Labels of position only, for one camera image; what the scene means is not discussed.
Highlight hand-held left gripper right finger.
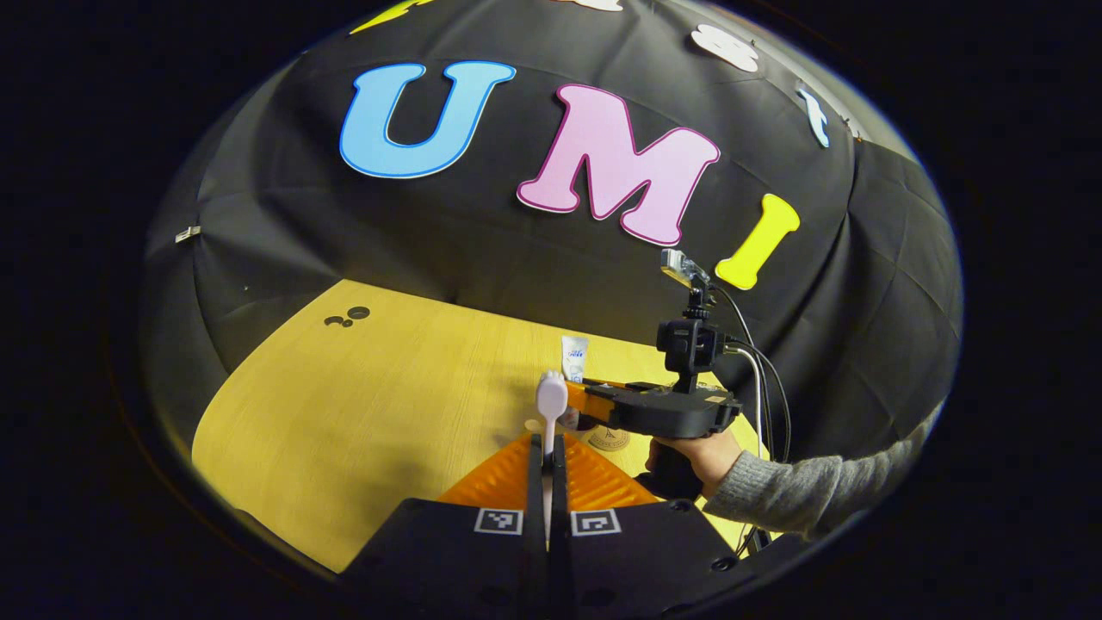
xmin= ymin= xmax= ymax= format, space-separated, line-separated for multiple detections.
xmin=549 ymin=432 xmax=743 ymax=620

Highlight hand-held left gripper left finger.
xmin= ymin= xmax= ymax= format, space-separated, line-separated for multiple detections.
xmin=340 ymin=432 xmax=549 ymax=620

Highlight black cable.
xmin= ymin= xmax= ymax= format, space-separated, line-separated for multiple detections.
xmin=709 ymin=282 xmax=794 ymax=468

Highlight white toothpaste tube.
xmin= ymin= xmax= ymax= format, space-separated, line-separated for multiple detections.
xmin=560 ymin=335 xmax=591 ymax=386

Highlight black backdrop cloth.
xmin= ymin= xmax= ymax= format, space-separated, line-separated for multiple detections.
xmin=138 ymin=0 xmax=965 ymax=487

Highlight beige cup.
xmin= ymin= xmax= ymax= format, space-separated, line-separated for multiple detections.
xmin=524 ymin=405 xmax=604 ymax=437

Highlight white cable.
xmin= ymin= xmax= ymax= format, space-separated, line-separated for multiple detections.
xmin=726 ymin=342 xmax=770 ymax=459

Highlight white toothbrush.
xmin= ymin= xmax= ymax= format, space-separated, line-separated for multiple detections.
xmin=535 ymin=369 xmax=570 ymax=552

